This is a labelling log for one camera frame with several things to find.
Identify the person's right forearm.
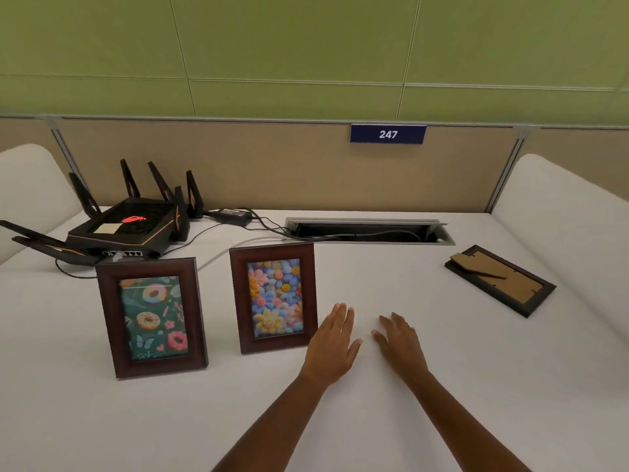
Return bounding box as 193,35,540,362
409,371,534,472

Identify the white cloth covered side panel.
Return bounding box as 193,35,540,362
491,152,629,340
0,144,85,267

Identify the brown frame with flower picture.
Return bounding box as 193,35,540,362
228,242,319,355

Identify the thin black cable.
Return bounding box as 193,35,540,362
54,258,99,280

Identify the metal desk cable tray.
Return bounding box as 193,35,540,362
284,216,456,246

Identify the brown frame with donut picture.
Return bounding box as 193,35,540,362
95,257,209,381

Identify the dark frame with cardboard back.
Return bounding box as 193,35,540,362
444,244,557,319

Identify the black power adapter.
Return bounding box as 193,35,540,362
216,207,253,227

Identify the person's left hand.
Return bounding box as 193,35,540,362
301,303,363,387

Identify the blue number sign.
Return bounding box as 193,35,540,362
349,124,428,144

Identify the person's right hand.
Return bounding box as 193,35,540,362
371,312,430,382

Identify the beige desk partition panel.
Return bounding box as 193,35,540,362
0,116,629,215

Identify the black router with antennas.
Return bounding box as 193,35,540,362
0,158,206,267

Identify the person's left forearm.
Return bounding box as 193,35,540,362
211,368,329,472

